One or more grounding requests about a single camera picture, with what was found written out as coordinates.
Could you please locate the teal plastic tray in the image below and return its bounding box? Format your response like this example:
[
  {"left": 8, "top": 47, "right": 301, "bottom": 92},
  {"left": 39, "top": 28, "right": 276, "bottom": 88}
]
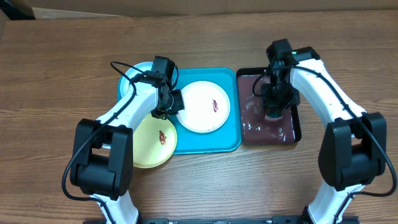
[{"left": 117, "top": 67, "right": 243, "bottom": 156}]

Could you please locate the green sponge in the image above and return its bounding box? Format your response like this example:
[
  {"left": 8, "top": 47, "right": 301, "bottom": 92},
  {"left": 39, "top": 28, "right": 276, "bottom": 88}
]
[{"left": 264, "top": 112, "right": 283, "bottom": 121}]

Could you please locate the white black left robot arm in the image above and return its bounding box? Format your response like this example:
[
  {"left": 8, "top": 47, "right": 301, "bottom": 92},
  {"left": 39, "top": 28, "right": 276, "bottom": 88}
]
[{"left": 62, "top": 83, "right": 183, "bottom": 223}]

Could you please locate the yellow plate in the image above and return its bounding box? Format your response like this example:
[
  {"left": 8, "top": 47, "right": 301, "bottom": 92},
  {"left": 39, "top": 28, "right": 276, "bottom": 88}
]
[{"left": 133, "top": 114, "right": 178, "bottom": 169}]

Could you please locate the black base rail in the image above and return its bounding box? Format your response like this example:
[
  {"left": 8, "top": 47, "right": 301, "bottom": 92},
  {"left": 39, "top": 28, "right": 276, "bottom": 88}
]
[{"left": 83, "top": 215, "right": 360, "bottom": 224}]

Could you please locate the black tray with water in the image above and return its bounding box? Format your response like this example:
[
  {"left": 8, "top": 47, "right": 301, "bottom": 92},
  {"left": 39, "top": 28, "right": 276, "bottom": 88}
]
[{"left": 236, "top": 67, "right": 302, "bottom": 146}]

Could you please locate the cardboard panel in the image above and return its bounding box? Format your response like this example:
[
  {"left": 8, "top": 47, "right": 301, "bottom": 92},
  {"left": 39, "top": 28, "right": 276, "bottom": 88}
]
[{"left": 26, "top": 0, "right": 397, "bottom": 16}]

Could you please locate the white plate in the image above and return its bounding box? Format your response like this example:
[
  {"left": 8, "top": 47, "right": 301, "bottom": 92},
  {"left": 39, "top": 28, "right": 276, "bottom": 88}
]
[{"left": 177, "top": 81, "right": 231, "bottom": 133}]

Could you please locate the light blue plate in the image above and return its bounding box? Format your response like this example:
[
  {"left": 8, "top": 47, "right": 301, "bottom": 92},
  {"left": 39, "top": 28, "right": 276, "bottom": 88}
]
[{"left": 118, "top": 62, "right": 153, "bottom": 100}]

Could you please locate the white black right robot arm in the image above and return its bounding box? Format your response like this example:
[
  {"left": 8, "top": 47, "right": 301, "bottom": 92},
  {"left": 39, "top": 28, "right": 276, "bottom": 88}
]
[{"left": 260, "top": 44, "right": 397, "bottom": 223}]

